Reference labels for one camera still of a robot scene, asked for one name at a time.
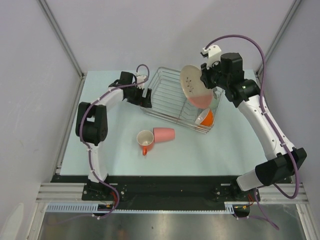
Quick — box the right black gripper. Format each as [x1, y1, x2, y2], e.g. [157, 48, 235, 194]
[201, 58, 230, 90]

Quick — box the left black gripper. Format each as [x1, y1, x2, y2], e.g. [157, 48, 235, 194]
[126, 84, 152, 109]

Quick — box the green bowl brown rim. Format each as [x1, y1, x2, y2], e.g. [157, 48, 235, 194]
[209, 90, 221, 111]

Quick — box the beige and pink floral plate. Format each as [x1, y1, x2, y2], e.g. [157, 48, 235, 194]
[179, 65, 214, 109]

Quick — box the metal wire dish rack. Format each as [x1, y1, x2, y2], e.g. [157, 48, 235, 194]
[141, 66, 213, 134]

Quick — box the pink plastic cup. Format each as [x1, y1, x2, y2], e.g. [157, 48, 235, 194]
[153, 127, 176, 143]

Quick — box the orange mug white inside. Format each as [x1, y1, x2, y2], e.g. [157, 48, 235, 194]
[136, 130, 155, 156]

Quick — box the white and orange bowl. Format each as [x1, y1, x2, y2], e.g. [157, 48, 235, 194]
[194, 108, 215, 127]

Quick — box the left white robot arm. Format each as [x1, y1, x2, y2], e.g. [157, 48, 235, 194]
[75, 71, 152, 200]

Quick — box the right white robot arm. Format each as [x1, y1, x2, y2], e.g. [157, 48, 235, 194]
[200, 46, 307, 201]

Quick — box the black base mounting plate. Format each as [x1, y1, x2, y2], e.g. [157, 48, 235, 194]
[51, 175, 262, 211]

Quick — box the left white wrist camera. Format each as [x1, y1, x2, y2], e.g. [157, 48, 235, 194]
[136, 73, 149, 89]

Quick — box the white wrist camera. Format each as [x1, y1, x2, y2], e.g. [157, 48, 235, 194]
[136, 73, 149, 89]
[200, 44, 222, 69]

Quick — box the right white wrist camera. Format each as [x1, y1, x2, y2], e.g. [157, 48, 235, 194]
[200, 44, 222, 69]

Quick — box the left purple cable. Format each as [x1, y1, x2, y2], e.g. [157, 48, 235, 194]
[44, 64, 150, 225]

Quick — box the purple cable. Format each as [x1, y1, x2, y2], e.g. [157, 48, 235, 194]
[44, 64, 150, 225]
[204, 34, 301, 230]

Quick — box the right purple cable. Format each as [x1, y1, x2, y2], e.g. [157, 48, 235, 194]
[204, 34, 301, 230]

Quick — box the right aluminium frame post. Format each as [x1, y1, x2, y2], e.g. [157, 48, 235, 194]
[265, 0, 304, 64]

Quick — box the aluminium frame post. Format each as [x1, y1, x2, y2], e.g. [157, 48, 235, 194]
[36, 0, 84, 80]
[265, 0, 304, 64]

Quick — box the aluminium front rail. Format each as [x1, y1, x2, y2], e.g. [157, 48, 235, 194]
[36, 183, 85, 203]

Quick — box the white slotted cable duct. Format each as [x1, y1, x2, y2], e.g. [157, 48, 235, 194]
[46, 202, 250, 214]

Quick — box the left aluminium frame post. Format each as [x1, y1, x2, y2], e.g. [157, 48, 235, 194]
[36, 0, 84, 80]

